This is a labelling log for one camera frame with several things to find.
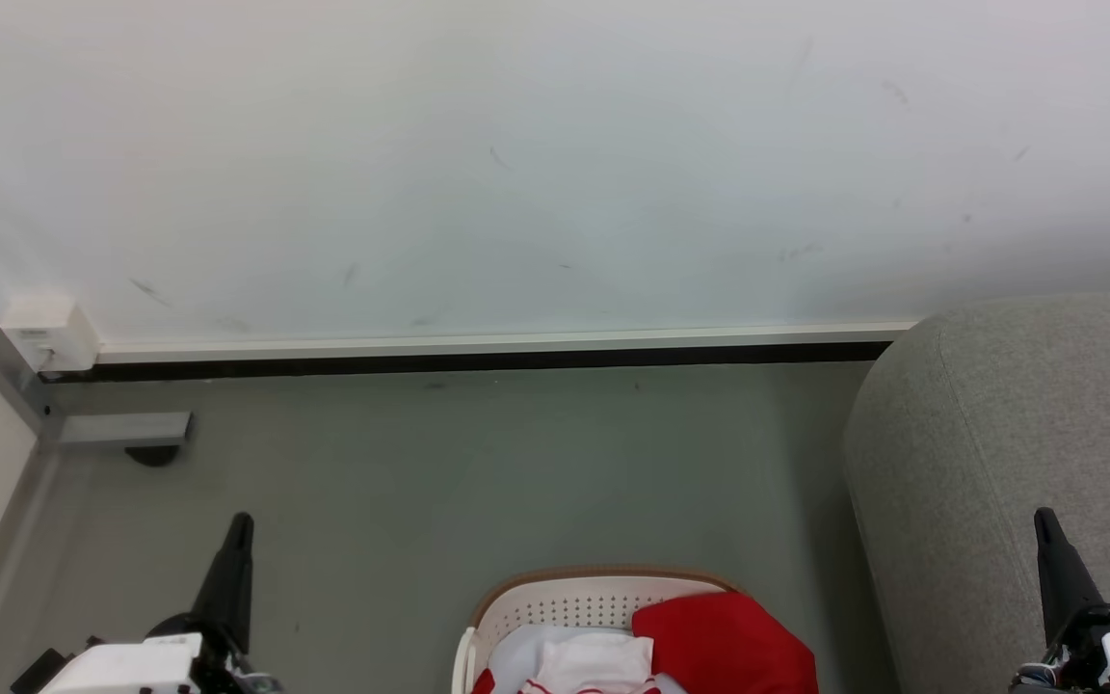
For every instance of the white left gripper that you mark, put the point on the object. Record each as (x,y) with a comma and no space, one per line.
(126,667)

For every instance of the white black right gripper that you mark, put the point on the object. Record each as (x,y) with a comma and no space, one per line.
(1109,653)

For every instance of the large red garment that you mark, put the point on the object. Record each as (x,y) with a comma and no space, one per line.
(724,641)

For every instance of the grey fabric sofa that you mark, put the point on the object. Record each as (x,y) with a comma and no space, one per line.
(1017,463)

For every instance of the black round floor foot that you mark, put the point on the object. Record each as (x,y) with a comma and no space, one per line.
(152,455)

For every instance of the grey metal foot bar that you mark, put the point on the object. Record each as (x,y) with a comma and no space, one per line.
(126,428)

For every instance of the black baseboard strip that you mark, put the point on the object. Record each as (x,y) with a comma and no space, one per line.
(478,363)

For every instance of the white perforated laundry basket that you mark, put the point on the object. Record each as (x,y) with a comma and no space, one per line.
(565,607)

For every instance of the white garment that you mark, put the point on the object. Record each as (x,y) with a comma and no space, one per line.
(589,660)

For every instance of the white wall junction box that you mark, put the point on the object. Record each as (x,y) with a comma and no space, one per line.
(52,333)

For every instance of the white wall trim strip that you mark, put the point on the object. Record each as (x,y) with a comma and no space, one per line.
(507,341)

